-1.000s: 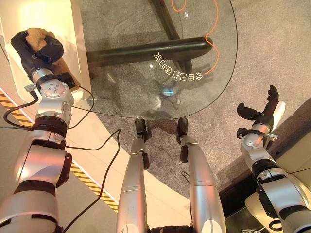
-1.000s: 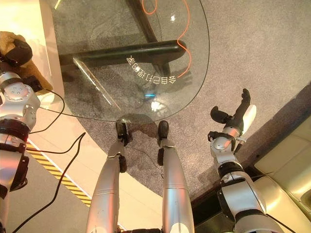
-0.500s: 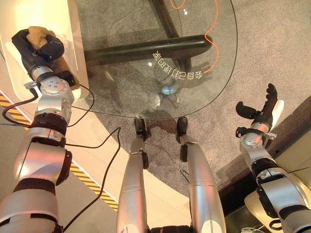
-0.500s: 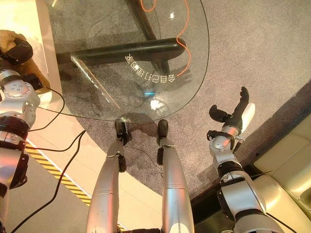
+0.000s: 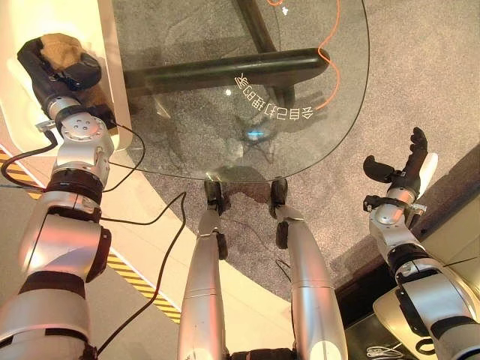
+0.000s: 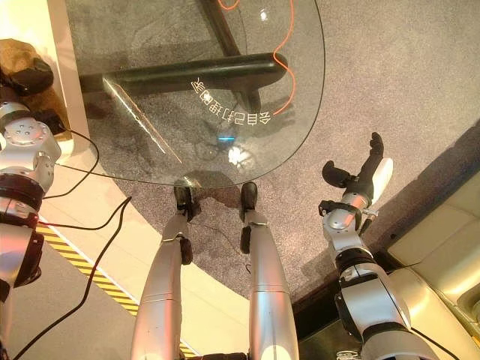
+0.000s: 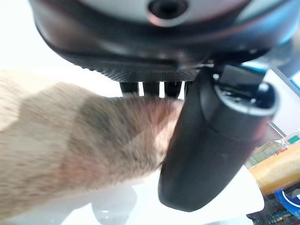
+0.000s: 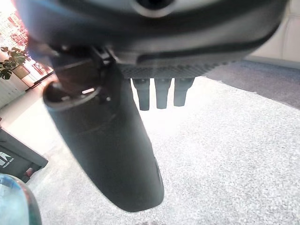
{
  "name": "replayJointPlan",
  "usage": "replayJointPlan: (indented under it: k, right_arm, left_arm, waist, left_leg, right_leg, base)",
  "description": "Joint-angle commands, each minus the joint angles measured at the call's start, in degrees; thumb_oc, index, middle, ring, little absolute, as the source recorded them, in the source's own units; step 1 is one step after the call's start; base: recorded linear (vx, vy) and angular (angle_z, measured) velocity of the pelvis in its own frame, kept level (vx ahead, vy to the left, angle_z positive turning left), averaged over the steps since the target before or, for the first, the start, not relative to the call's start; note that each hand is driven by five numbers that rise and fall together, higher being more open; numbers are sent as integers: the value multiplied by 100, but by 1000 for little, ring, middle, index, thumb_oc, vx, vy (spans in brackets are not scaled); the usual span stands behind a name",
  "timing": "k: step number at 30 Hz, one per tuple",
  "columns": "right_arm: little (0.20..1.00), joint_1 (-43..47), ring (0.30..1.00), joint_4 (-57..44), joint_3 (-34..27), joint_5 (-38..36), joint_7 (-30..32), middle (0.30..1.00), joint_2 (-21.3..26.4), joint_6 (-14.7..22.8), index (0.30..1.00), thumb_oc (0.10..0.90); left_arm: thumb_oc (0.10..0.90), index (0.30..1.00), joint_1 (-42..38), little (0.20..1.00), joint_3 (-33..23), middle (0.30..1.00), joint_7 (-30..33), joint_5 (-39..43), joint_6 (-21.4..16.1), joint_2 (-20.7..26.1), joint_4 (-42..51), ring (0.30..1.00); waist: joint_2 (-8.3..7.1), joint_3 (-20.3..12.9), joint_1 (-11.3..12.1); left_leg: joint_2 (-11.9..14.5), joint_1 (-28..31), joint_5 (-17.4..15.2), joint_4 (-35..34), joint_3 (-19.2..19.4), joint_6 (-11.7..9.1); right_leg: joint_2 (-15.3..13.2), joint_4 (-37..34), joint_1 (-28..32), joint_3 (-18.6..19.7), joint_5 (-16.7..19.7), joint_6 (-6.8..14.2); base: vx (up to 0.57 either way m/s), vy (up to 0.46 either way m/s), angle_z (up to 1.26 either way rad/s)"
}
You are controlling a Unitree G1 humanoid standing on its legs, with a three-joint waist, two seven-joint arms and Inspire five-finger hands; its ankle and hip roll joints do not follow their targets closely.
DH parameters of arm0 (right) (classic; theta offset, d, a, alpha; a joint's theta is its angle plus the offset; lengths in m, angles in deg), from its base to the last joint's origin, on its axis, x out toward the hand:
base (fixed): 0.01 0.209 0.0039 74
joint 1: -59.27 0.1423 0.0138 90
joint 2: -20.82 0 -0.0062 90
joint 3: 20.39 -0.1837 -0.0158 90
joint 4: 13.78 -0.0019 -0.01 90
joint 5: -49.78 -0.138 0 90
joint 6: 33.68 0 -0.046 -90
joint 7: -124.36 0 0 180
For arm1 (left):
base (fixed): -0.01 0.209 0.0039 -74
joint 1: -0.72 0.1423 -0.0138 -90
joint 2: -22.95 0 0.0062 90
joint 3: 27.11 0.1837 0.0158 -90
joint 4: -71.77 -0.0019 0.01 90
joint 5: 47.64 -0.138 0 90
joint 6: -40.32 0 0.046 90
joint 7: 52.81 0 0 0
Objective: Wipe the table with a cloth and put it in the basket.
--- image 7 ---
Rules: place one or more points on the blue round object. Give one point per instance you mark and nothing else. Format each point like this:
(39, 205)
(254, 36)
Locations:
(289, 195)

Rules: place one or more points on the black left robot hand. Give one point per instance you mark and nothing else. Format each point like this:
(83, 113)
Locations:
(201, 145)

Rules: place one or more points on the beige fluffy cloth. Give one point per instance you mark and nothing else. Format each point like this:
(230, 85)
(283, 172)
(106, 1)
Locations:
(77, 145)

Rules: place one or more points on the orange cylindrical container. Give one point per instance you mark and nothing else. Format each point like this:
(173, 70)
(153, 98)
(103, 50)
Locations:
(276, 168)

